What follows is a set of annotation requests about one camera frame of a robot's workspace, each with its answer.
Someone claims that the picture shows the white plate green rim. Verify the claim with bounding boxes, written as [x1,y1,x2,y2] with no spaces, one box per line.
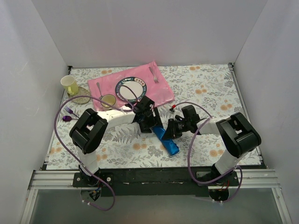
[115,77,147,103]

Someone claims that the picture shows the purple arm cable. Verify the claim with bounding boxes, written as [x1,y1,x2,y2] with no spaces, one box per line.
[172,102,243,203]
[54,85,141,211]

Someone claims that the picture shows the purple plastic spoon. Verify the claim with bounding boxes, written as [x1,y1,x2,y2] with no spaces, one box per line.
[62,116,78,122]

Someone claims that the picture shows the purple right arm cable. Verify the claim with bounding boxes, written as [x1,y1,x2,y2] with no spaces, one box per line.
[172,102,243,203]

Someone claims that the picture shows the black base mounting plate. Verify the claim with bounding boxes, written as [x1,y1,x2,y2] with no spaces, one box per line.
[72,168,239,197]

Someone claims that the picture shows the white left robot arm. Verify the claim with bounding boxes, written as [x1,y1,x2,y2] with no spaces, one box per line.
[69,96,161,187]

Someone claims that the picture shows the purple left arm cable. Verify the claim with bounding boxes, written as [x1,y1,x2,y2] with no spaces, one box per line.
[54,85,141,211]

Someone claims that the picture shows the blue cloth napkin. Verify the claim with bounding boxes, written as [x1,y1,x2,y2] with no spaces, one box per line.
[135,115,180,156]

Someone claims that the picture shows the silver spoon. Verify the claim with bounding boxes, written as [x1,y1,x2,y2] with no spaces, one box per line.
[96,82,103,99]

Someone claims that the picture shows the pink satin placemat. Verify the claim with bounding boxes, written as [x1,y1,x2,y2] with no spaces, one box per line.
[87,61,175,106]

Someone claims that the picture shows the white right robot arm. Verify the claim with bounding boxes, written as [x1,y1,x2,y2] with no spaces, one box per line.
[162,102,262,186]

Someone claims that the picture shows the yellow mug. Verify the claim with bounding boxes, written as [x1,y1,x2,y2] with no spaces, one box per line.
[60,75,79,96]

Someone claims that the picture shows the silver fork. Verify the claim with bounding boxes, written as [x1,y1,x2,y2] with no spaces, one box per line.
[149,67,158,83]

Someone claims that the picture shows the aluminium front frame rail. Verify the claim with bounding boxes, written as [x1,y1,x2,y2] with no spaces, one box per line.
[28,169,281,190]

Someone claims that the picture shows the round speckled coaster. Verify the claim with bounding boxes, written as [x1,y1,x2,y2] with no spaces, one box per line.
[67,86,90,105]

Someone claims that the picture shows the purple plastic fork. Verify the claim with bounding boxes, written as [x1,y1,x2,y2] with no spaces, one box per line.
[64,106,79,118]

